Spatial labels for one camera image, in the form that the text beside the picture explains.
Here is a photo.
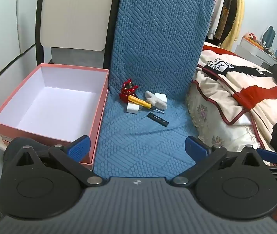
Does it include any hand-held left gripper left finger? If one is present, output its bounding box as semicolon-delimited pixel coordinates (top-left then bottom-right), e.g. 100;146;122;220
4;135;103;187

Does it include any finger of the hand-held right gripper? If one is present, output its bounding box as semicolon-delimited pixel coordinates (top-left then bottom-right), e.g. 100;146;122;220
255;148;277;169

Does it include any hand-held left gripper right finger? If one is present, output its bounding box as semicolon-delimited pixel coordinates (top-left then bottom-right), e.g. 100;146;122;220
173;136;271;186

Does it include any pink cardboard box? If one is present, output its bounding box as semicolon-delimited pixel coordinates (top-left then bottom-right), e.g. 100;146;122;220
0;63;110;171

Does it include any black rectangular stick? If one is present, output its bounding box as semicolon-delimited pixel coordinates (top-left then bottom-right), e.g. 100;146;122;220
147;112;169;127

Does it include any white fluffy toy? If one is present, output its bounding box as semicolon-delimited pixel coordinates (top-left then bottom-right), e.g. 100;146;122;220
144;91;167;110

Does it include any white charger plug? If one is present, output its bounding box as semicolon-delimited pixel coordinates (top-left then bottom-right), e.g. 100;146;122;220
126;102;140;114
154;92;167;103

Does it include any yellow handle screwdriver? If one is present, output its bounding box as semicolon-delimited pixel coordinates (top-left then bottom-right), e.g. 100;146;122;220
128;95;165;114

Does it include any red figurine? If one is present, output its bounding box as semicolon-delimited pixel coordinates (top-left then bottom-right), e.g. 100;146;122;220
119;78;139;103

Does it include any floral bed sheet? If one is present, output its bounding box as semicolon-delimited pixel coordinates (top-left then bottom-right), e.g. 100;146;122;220
186;77;259;152

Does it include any cream red black blanket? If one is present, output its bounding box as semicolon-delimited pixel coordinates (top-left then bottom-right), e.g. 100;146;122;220
196;41;277;155

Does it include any white dresser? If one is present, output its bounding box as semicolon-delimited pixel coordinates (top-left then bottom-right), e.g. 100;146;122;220
234;36;277;67

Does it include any blue quilted chair cushion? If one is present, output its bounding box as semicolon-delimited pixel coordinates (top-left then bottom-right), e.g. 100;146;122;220
93;0;216;180

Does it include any grey-blue chair back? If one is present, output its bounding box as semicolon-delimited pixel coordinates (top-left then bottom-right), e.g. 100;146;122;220
263;26;276;52

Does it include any beige folding chair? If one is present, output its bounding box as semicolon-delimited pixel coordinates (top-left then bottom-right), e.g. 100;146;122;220
0;0;124;153

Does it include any yellow hanging coat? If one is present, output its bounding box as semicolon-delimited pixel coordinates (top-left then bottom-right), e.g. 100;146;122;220
222;0;246;52

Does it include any white hanging garment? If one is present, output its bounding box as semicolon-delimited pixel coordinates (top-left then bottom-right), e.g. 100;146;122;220
207;0;227;41

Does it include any brown patterned hanging garment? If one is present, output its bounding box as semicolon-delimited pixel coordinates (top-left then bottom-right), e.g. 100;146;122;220
213;0;239;43

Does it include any white wardrobe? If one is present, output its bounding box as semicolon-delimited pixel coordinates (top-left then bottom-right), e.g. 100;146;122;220
0;0;42;221

